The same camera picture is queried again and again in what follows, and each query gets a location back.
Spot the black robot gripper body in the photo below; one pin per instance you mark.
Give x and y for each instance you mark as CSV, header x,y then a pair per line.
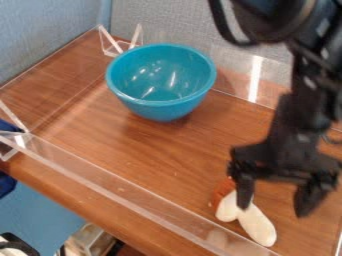
x,y
286,156

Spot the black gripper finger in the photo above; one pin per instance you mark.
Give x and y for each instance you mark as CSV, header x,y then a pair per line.
x,y
244,190
308,196

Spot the toy mushroom brown cap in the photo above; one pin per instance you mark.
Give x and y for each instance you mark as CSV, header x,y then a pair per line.
x,y
252,220

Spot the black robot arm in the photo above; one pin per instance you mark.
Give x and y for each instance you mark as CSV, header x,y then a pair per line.
x,y
308,26

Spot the blue plastic bowl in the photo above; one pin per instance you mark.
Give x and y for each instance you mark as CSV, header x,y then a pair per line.
x,y
160,80

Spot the clear acrylic table barrier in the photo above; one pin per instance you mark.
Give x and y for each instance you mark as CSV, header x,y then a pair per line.
x,y
137,176

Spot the grey box under table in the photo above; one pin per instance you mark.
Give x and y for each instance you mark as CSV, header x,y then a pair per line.
x,y
89,241

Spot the black object at bottom left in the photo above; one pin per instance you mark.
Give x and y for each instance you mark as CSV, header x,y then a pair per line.
x,y
12,246

